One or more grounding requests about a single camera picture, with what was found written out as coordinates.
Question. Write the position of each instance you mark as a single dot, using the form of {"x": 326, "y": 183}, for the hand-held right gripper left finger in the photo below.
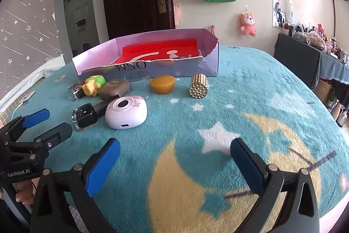
{"x": 102, "y": 167}

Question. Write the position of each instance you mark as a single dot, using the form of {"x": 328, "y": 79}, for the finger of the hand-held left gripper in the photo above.
{"x": 35, "y": 117}
{"x": 56, "y": 132}

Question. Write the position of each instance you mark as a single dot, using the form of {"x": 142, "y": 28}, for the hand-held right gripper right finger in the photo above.
{"x": 248, "y": 167}

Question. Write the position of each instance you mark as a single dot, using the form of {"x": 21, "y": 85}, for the black nail polish bottle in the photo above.
{"x": 85, "y": 117}

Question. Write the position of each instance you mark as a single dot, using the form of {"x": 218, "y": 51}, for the glitter nail polish bottle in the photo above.
{"x": 76, "y": 91}

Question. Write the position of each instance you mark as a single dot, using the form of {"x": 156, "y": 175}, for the white pink round device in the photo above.
{"x": 126, "y": 113}

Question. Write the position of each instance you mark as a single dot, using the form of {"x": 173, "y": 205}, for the green-hooded bear toy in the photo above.
{"x": 94, "y": 84}

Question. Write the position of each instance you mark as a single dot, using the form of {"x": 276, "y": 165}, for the gold studded cylinder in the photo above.
{"x": 198, "y": 85}

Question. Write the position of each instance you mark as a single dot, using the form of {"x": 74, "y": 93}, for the clear plastic cup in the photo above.
{"x": 137, "y": 77}

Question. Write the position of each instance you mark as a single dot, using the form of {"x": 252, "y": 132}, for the purple cardboard box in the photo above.
{"x": 207, "y": 58}

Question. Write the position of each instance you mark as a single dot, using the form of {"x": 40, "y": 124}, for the person's left hand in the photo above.
{"x": 26, "y": 193}

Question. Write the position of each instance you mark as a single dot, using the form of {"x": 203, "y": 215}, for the teal moon star blanket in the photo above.
{"x": 190, "y": 118}

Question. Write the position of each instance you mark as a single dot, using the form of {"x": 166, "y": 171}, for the woven basket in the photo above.
{"x": 323, "y": 91}

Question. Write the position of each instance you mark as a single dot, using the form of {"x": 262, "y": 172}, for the table with blue cloth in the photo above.
{"x": 297, "y": 55}

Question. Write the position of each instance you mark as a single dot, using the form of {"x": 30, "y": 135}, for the red paper box lining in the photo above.
{"x": 163, "y": 50}

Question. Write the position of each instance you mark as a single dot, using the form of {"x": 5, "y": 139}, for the pink stick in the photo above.
{"x": 213, "y": 30}

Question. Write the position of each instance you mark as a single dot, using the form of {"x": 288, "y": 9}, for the pink plush toy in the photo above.
{"x": 247, "y": 25}

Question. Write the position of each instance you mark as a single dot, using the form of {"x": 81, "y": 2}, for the pink plush by door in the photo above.
{"x": 177, "y": 14}

